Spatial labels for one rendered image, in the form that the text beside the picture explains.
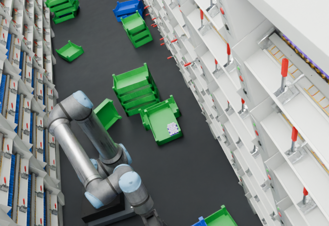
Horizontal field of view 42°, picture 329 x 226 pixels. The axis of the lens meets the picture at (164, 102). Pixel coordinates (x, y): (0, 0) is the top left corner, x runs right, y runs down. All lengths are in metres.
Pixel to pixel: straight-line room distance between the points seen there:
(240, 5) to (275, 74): 0.17
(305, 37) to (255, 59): 0.42
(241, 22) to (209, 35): 0.56
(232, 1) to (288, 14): 0.32
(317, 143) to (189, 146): 2.35
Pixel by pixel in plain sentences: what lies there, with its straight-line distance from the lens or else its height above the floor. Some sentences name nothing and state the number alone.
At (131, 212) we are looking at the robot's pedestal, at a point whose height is 0.06.
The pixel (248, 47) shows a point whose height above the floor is 1.58.
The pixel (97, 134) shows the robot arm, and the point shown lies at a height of 0.67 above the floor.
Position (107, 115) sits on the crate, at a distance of 3.62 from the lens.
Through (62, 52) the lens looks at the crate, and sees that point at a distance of 5.05.
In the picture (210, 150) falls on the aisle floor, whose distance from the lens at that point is 3.02.
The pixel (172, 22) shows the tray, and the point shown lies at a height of 0.99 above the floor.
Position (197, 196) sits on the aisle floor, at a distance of 2.79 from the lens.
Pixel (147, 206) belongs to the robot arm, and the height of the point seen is 0.76.
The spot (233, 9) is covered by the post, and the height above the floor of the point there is 1.68.
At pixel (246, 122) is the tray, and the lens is 1.44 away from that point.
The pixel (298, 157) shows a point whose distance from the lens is 1.03.
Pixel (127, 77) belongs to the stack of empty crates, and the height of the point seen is 0.25.
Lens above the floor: 2.14
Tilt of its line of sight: 37 degrees down
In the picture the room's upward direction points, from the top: 24 degrees counter-clockwise
